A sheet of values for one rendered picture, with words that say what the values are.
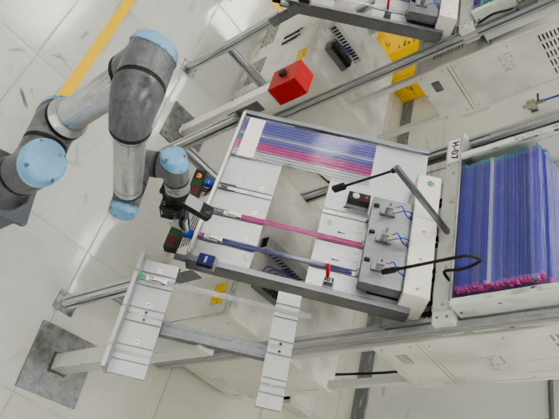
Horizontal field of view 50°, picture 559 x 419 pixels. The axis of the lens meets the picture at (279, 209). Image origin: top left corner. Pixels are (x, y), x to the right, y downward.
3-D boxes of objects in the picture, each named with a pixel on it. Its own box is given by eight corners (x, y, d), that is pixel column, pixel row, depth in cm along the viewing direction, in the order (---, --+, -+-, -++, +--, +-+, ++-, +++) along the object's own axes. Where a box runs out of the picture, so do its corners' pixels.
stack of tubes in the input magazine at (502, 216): (452, 292, 172) (548, 276, 156) (461, 165, 202) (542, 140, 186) (471, 313, 179) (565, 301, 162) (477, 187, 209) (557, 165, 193)
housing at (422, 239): (392, 315, 187) (403, 293, 176) (408, 198, 217) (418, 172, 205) (418, 322, 187) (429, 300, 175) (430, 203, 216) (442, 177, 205)
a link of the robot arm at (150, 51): (12, 143, 159) (132, 60, 125) (33, 102, 167) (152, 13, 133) (51, 168, 166) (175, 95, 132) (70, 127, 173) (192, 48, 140)
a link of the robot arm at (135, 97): (151, 116, 122) (141, 228, 163) (165, 77, 128) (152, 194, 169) (95, 100, 120) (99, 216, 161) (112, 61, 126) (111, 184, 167)
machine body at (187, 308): (121, 333, 247) (228, 313, 209) (178, 204, 288) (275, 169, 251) (225, 400, 281) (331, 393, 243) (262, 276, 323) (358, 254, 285)
